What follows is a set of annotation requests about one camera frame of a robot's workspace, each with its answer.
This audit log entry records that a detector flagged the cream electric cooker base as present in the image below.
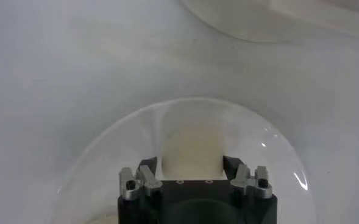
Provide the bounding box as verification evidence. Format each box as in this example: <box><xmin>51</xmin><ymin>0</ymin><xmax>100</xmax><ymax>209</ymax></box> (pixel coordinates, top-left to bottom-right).
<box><xmin>180</xmin><ymin>0</ymin><xmax>359</xmax><ymax>43</ymax></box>

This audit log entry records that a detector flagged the white round plate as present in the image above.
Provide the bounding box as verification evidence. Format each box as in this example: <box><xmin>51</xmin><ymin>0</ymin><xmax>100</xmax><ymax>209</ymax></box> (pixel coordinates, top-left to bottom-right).
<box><xmin>49</xmin><ymin>97</ymin><xmax>319</xmax><ymax>224</ymax></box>

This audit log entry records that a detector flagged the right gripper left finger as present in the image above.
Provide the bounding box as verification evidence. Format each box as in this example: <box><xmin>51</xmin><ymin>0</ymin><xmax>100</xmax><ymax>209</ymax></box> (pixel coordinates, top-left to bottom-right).
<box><xmin>119</xmin><ymin>156</ymin><xmax>163</xmax><ymax>200</ymax></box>

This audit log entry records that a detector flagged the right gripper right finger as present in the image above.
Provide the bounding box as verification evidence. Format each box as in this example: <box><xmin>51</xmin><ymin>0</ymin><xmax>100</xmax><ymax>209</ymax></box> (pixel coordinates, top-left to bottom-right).
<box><xmin>222</xmin><ymin>155</ymin><xmax>273</xmax><ymax>199</ymax></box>

